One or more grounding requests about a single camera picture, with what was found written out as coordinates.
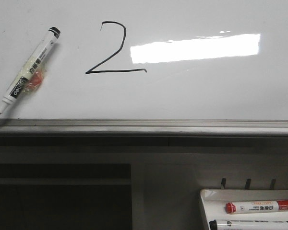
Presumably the white whiteboard with grey frame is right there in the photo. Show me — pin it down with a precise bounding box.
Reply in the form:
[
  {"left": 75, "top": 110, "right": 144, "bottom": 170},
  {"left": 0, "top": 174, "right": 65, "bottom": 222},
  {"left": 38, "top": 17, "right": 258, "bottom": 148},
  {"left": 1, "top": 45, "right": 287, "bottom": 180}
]
[{"left": 0, "top": 0, "right": 288, "bottom": 136}]

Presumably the black whiteboard marker with magnet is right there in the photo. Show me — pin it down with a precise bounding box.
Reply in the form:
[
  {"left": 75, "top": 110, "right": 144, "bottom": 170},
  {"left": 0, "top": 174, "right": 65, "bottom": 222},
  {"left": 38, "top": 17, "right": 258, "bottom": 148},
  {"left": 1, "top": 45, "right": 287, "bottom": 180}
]
[{"left": 0, "top": 27, "right": 60, "bottom": 115}]

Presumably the red capped whiteboard marker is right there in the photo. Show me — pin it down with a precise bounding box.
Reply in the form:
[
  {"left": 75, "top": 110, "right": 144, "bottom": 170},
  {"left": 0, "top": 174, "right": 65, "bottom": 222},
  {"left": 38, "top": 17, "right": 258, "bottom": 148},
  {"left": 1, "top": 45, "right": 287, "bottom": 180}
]
[{"left": 225, "top": 200, "right": 288, "bottom": 214}]

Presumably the white marker tray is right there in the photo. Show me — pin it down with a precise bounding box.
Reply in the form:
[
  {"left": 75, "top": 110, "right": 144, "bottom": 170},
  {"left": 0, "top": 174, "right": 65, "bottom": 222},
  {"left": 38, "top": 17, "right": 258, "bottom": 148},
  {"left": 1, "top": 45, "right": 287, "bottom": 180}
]
[{"left": 200, "top": 189, "right": 288, "bottom": 230}]

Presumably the black capped marker in tray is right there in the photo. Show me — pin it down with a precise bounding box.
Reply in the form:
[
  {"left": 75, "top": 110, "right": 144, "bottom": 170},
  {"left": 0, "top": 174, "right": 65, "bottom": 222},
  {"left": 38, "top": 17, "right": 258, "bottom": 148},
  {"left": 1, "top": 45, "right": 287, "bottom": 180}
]
[{"left": 209, "top": 220, "right": 288, "bottom": 230}]

